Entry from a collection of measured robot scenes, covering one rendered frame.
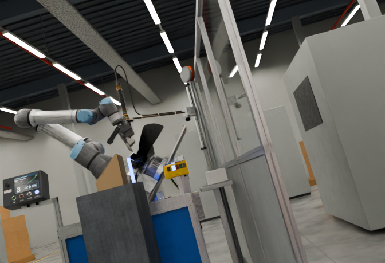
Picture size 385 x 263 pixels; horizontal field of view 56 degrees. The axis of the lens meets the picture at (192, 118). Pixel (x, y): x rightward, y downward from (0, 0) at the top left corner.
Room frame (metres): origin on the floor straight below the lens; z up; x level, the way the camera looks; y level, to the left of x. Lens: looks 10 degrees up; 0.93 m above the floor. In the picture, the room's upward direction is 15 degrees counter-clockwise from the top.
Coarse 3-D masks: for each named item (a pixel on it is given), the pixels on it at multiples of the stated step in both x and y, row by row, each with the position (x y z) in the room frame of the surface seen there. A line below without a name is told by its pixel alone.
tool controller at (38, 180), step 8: (16, 176) 2.36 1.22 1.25; (24, 176) 2.35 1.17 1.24; (32, 176) 2.35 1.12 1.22; (40, 176) 2.35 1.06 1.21; (8, 184) 2.33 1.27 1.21; (16, 184) 2.34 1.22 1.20; (24, 184) 2.34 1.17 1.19; (32, 184) 2.34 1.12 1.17; (40, 184) 2.34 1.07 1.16; (48, 184) 2.44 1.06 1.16; (8, 192) 2.33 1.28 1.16; (24, 192) 2.33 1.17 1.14; (32, 192) 2.33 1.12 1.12; (40, 192) 2.33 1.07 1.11; (48, 192) 2.42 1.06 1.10; (8, 200) 2.32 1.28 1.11; (16, 200) 2.32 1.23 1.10; (24, 200) 2.31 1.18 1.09; (32, 200) 2.32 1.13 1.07; (40, 200) 2.36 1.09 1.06; (8, 208) 2.34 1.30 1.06; (16, 208) 2.38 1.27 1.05
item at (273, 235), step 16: (256, 160) 1.78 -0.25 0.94; (272, 160) 1.52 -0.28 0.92; (240, 176) 2.50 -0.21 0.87; (256, 176) 1.90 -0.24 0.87; (240, 192) 2.73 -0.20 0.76; (256, 192) 2.04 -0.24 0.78; (272, 192) 1.63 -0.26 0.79; (240, 208) 3.02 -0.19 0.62; (256, 208) 2.20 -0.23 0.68; (272, 208) 1.73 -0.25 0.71; (240, 224) 3.37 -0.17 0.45; (272, 224) 1.84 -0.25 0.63; (240, 240) 3.80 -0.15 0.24; (256, 240) 2.60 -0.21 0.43; (272, 240) 1.97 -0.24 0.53; (288, 240) 1.59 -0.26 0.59; (256, 256) 2.85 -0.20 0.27; (272, 256) 2.12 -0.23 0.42; (288, 256) 1.69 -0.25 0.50
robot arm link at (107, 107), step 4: (104, 100) 2.04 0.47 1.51; (108, 100) 2.05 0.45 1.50; (100, 104) 2.06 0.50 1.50; (104, 104) 2.05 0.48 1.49; (108, 104) 2.05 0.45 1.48; (112, 104) 2.06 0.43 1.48; (100, 108) 2.05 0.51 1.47; (104, 108) 2.05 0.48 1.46; (108, 108) 2.05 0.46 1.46; (112, 108) 2.05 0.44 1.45; (116, 108) 2.08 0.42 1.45; (104, 112) 2.06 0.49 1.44; (108, 112) 2.05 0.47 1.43; (112, 112) 2.05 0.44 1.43; (116, 112) 2.11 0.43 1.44; (108, 116) 2.06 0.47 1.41
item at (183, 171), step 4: (184, 160) 2.40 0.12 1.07; (168, 164) 2.39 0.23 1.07; (172, 164) 2.39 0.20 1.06; (176, 164) 2.39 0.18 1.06; (164, 168) 2.39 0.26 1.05; (180, 168) 2.39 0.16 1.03; (184, 168) 2.40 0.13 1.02; (164, 172) 2.39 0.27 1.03; (168, 172) 2.39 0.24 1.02; (172, 172) 2.39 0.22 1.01; (176, 172) 2.39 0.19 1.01; (180, 172) 2.39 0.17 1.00; (184, 172) 2.40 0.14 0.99; (188, 172) 2.40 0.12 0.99; (168, 176) 2.39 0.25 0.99; (172, 176) 2.39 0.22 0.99; (176, 176) 2.41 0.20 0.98; (184, 176) 2.44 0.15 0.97
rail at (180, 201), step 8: (168, 200) 2.42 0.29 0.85; (176, 200) 2.42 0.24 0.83; (184, 200) 2.42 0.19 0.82; (152, 208) 2.41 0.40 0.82; (160, 208) 2.41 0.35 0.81; (168, 208) 2.43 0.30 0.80; (176, 208) 2.42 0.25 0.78; (72, 224) 2.39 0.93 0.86; (80, 224) 2.39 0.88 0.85; (64, 232) 2.38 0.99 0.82; (72, 232) 2.39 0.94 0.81; (80, 232) 2.39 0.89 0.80
